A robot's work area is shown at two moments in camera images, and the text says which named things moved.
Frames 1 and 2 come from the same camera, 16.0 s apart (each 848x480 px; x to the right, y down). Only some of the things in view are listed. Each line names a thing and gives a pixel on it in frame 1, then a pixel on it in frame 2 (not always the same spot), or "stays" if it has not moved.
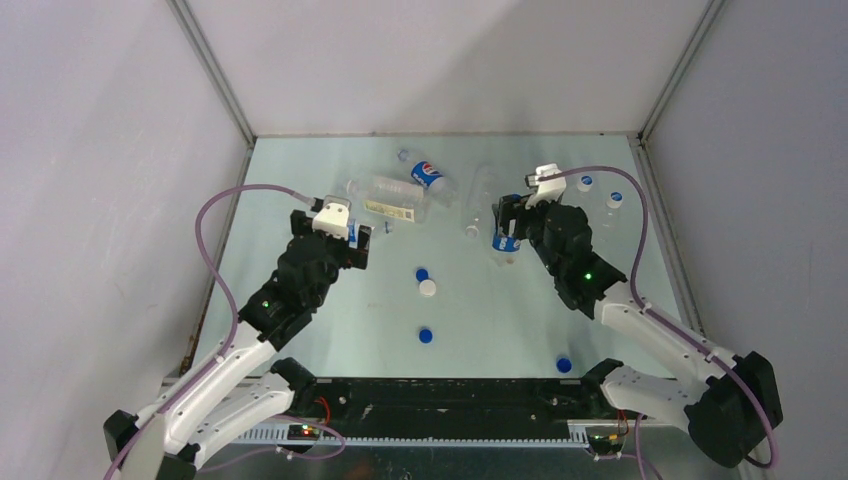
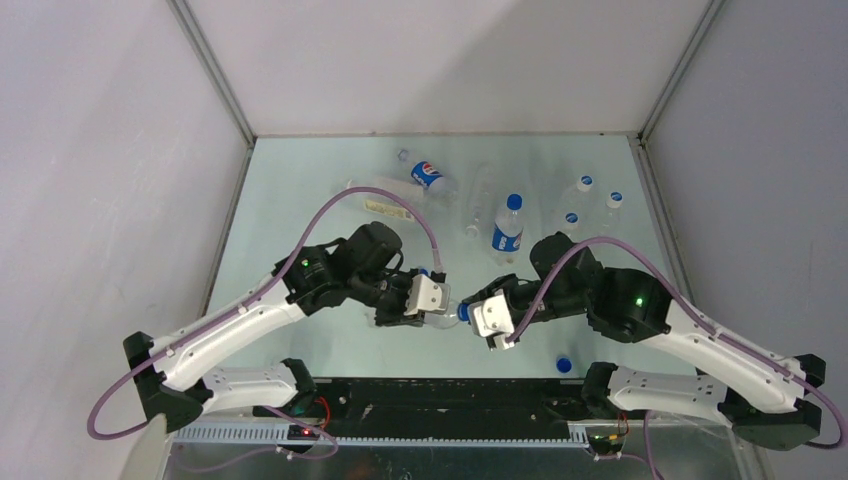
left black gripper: x=303 y=223 to x=397 y=317
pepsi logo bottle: x=429 y=176 stays
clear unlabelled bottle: x=478 y=199 stays
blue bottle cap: x=564 y=365 stays
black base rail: x=442 y=407 stays
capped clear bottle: x=612 y=215 stays
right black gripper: x=522 y=214 to x=504 y=283
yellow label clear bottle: x=390 y=196 stays
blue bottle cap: x=425 y=336 to x=462 y=311
